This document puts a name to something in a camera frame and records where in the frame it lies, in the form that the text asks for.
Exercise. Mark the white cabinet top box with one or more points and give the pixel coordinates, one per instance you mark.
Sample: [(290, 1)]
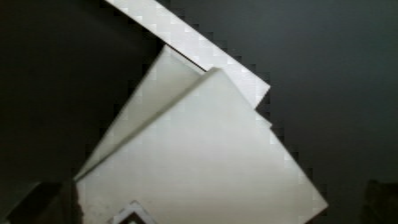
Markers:
[(191, 166)]

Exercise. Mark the white cabinet body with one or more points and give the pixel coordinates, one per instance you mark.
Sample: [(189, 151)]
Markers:
[(182, 37)]

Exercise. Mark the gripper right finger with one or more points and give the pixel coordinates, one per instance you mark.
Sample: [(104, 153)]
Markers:
[(379, 212)]

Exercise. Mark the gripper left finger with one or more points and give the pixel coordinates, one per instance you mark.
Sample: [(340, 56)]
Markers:
[(47, 206)]

